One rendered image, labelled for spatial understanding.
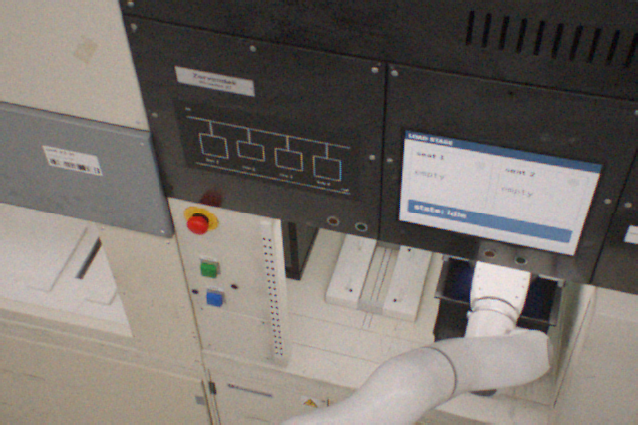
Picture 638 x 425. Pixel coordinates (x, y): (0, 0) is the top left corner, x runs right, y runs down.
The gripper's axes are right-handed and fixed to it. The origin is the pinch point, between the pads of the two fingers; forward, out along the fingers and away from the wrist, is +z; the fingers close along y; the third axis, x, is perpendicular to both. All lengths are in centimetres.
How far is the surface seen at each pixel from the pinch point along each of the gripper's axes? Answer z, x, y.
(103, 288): -8, -38, -90
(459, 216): -18.6, 27.6, -8.7
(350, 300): 0.7, -32.1, -31.4
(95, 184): -20, 17, -74
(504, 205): -18.6, 32.6, -2.1
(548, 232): -18.5, 28.2, 5.2
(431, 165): -18.7, 38.4, -14.1
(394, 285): 8.3, -33.2, -22.9
